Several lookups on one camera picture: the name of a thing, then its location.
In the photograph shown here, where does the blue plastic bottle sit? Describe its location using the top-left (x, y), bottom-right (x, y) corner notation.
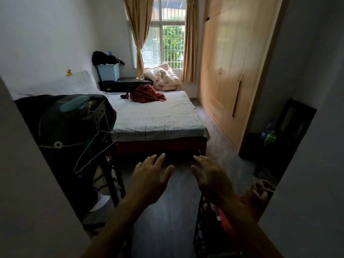
top-left (260, 123), bottom-right (273, 139)

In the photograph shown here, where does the black clothes rack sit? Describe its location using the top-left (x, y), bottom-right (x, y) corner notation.
top-left (15, 94), bottom-right (127, 221)

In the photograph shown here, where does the beige crumpled duvet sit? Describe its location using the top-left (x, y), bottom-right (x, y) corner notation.
top-left (144, 63), bottom-right (182, 92)

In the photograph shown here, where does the black door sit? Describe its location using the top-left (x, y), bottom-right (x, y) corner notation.
top-left (274, 99), bottom-right (317, 183)

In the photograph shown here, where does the barred window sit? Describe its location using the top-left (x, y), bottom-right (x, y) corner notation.
top-left (126, 0), bottom-right (187, 70)

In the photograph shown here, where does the light blue storage box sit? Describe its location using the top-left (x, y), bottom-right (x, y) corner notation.
top-left (96, 63), bottom-right (121, 82)

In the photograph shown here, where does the metal shoe rack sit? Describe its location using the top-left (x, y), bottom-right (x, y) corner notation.
top-left (193, 195), bottom-right (242, 258)

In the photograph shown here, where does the black low dresser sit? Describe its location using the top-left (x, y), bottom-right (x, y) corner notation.
top-left (98, 77), bottom-right (154, 94)

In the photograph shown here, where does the person's left hand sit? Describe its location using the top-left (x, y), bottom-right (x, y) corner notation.
top-left (126, 153), bottom-right (175, 207)

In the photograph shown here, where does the clothes rack with garments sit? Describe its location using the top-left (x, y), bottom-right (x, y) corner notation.
top-left (15, 94), bottom-right (118, 207)

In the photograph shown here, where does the white wire hanger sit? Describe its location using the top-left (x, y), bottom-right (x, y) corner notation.
top-left (74, 110), bottom-right (119, 178)

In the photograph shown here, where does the person's right hand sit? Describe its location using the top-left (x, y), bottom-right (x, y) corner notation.
top-left (190, 155), bottom-right (237, 209)

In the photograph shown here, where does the person's right forearm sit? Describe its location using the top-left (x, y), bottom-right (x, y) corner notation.
top-left (220, 197), bottom-right (284, 258)

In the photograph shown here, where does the person's left forearm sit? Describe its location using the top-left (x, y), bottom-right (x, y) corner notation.
top-left (80, 195), bottom-right (159, 258)

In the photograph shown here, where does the bed with pale checked sheet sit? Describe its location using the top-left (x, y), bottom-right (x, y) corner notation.
top-left (7, 71), bottom-right (211, 159)

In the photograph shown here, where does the green plastic bottle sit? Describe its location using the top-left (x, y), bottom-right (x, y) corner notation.
top-left (264, 130), bottom-right (277, 146)

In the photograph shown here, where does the light wooden wardrobe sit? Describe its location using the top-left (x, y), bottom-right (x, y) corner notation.
top-left (197, 0), bottom-right (285, 153)

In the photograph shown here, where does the dark red hanging strap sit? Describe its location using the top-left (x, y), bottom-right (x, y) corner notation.
top-left (232, 81), bottom-right (242, 118)

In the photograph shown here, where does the black bundle of fabric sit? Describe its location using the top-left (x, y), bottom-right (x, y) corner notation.
top-left (92, 51), bottom-right (125, 66)

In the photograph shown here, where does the beige curtain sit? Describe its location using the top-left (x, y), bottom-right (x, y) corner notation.
top-left (182, 0), bottom-right (199, 83)
top-left (123, 0), bottom-right (154, 80)

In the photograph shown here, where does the red fuzzy cardigan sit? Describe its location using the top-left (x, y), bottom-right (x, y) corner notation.
top-left (130, 84), bottom-right (167, 104)

